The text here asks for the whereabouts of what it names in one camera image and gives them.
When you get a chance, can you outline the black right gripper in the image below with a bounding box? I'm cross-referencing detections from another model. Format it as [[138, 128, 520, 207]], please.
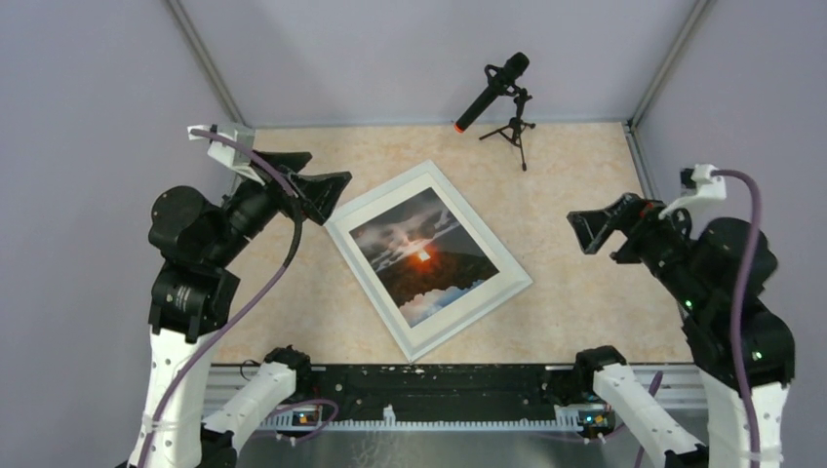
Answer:
[[565, 188, 706, 308]]

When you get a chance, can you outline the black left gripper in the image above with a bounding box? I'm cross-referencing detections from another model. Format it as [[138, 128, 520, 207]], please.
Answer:
[[207, 146, 352, 265]]

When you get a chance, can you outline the white photo mat board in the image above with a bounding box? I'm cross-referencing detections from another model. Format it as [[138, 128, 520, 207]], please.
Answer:
[[333, 169, 525, 347]]

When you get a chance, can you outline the sunset landscape photo print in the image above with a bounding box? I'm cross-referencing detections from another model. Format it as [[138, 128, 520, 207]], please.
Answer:
[[349, 187, 499, 328]]

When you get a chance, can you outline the white picture frame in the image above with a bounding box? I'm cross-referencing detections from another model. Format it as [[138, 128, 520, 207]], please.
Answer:
[[324, 159, 535, 365]]

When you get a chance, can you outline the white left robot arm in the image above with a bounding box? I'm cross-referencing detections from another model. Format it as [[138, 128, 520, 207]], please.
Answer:
[[127, 152, 352, 467]]

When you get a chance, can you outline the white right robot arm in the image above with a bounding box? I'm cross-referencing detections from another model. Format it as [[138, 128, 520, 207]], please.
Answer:
[[567, 193, 795, 467]]

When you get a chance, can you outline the black mini tripod stand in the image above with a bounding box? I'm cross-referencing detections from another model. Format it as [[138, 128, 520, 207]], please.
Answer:
[[479, 88, 536, 172]]

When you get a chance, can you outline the black shotgun microphone orange tip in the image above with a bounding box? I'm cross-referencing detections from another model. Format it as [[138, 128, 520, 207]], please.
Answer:
[[453, 52, 531, 134]]

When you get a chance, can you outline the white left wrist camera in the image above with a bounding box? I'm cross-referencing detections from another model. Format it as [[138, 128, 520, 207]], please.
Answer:
[[187, 123, 265, 185]]

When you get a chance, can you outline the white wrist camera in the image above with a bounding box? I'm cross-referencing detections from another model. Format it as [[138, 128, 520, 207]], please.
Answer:
[[658, 164, 728, 219], [187, 123, 265, 185]]

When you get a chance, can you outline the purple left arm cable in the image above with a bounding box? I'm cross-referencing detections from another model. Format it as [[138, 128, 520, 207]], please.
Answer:
[[136, 128, 340, 468]]

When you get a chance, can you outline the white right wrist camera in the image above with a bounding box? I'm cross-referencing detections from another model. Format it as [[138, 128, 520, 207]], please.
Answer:
[[658, 164, 728, 219]]

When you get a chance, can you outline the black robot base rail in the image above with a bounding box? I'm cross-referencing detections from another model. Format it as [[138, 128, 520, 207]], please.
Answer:
[[239, 345, 638, 428]]

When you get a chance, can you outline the white toothed cable channel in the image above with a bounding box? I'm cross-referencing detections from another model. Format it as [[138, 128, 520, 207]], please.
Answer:
[[257, 405, 615, 433]]

